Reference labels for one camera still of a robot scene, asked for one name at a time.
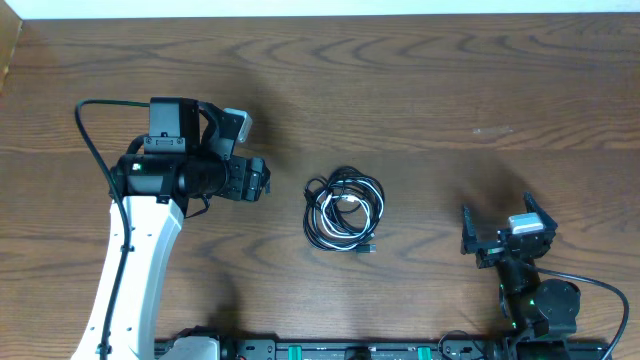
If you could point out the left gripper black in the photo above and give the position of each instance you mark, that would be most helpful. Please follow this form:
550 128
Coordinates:
239 178

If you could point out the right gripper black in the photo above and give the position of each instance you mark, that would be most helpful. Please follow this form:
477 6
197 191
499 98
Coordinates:
505 248

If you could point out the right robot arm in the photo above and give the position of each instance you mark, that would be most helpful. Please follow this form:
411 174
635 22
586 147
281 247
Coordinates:
543 312

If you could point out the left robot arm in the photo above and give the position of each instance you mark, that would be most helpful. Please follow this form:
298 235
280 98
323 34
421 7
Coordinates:
187 153

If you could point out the cardboard panel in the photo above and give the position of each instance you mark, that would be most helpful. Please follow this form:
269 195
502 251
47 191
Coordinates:
10 29

